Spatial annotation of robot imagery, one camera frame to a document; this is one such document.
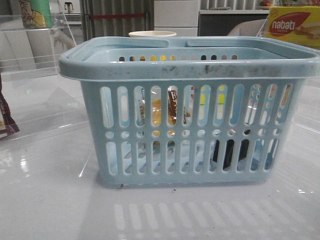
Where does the clear acrylic shelf left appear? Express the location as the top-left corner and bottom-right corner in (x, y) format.
(0, 13), (88, 142)

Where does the black tissue pack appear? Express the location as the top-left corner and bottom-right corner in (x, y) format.
(210, 139), (249, 170)

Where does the white paper cup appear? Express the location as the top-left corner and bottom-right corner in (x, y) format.
(128, 30), (177, 38)

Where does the yellow nabati wafer box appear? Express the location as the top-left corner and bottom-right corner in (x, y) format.
(264, 6), (320, 50)

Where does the packaged bread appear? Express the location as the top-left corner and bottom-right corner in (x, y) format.
(134, 86), (192, 152)

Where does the light blue plastic basket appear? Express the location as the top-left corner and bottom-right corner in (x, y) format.
(59, 36), (320, 185)

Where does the white drawer cabinet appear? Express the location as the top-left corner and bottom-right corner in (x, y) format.
(153, 0), (200, 37)

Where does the dark red snack packet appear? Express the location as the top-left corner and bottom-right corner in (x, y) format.
(0, 79), (20, 139)

